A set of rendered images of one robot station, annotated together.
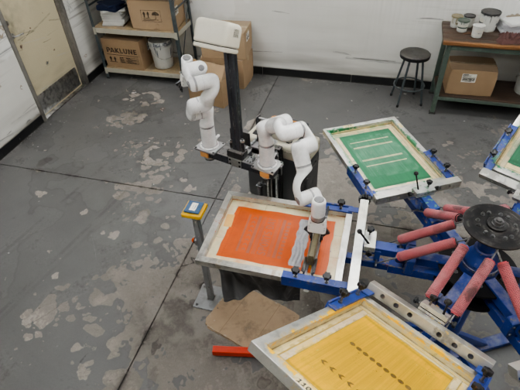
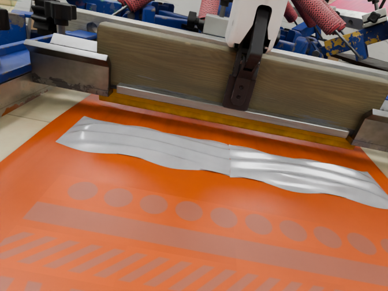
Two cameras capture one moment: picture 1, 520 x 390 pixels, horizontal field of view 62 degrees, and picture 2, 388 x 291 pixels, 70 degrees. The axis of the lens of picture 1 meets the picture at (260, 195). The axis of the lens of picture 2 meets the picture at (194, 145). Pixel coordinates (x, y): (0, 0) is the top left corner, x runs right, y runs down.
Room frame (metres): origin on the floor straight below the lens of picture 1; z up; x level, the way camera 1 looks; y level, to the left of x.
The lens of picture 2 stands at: (1.78, 0.02, 1.11)
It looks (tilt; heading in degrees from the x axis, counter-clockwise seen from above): 28 degrees down; 251
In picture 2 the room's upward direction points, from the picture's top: 12 degrees clockwise
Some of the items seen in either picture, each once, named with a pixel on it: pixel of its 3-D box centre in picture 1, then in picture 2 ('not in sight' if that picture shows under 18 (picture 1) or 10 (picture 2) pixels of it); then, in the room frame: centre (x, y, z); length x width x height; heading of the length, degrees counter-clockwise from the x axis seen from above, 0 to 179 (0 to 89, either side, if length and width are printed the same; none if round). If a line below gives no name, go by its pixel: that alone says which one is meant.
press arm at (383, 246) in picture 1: (379, 248); not in sight; (1.52, -0.63, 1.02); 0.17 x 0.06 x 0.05; 73
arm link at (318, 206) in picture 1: (316, 201); not in sight; (1.66, -0.29, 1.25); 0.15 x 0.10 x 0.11; 25
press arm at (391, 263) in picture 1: (353, 258); not in sight; (1.56, -0.50, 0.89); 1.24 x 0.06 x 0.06; 73
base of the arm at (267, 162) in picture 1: (268, 152); not in sight; (2.16, -0.06, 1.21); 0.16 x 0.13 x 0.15; 148
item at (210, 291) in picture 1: (203, 258); not in sight; (1.97, 0.41, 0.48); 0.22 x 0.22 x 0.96; 73
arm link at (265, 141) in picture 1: (267, 131); not in sight; (2.15, -0.06, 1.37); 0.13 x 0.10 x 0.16; 115
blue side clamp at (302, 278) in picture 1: (310, 282); not in sight; (1.35, -0.24, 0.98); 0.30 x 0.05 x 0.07; 73
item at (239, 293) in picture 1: (260, 287); not in sight; (1.51, 0.02, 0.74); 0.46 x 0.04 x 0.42; 73
